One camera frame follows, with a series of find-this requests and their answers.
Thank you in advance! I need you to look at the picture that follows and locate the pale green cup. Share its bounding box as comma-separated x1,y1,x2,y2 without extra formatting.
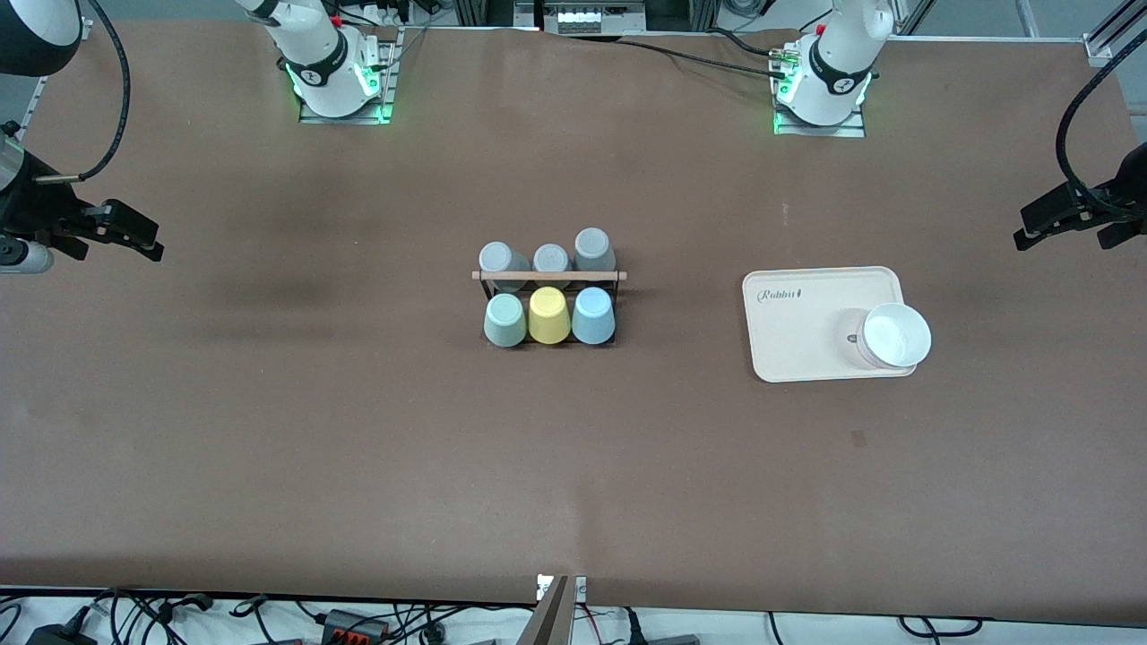
484,293,528,348

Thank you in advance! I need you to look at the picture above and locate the light blue cup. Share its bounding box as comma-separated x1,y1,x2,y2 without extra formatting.
572,287,617,346

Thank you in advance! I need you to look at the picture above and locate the white bowl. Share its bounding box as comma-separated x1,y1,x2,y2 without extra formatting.
856,303,933,370

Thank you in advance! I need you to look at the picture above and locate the beige plastic tray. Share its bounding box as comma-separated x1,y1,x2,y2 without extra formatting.
742,266,918,383

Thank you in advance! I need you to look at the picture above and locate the white power strip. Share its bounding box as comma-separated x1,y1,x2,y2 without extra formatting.
354,0,413,26

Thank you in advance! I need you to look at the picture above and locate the grey cup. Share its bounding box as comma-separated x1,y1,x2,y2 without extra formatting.
573,228,617,274
532,244,573,289
478,242,531,294

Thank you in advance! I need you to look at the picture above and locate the black power adapter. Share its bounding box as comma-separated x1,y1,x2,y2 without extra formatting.
25,623,98,645

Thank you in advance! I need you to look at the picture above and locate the yellow cup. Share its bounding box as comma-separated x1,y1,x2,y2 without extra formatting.
527,287,573,345

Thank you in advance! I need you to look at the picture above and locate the black orange power strip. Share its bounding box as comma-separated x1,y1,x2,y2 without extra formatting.
323,609,392,645

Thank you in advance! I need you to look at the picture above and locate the grey control box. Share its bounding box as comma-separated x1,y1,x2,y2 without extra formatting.
513,0,648,37

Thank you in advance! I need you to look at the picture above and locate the grey metal bar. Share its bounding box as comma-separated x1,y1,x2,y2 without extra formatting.
517,575,572,645

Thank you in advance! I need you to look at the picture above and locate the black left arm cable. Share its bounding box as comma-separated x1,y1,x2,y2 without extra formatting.
1056,49,1147,216

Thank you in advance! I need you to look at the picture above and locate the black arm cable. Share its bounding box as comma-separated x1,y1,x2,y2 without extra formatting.
36,0,133,185
1056,49,1147,216

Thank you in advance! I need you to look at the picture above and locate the aluminium table edge rail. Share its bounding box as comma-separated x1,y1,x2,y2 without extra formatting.
13,18,92,144

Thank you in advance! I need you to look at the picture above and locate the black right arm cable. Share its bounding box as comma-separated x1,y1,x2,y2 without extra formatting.
36,0,133,185

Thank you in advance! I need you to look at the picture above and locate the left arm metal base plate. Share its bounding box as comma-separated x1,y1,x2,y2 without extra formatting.
772,40,867,138

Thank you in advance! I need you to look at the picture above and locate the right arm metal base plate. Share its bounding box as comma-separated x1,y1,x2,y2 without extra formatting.
298,27,401,125

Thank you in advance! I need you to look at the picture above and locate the short black table cable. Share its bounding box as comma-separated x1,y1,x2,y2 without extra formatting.
708,27,788,60

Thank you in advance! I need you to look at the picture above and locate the long black table cable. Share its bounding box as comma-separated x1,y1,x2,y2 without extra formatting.
618,36,791,82

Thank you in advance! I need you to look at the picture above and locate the black wire cup rack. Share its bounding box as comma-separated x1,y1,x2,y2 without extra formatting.
471,269,628,348

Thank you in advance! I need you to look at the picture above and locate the black cable loop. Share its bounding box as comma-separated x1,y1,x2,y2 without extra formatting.
899,615,984,639

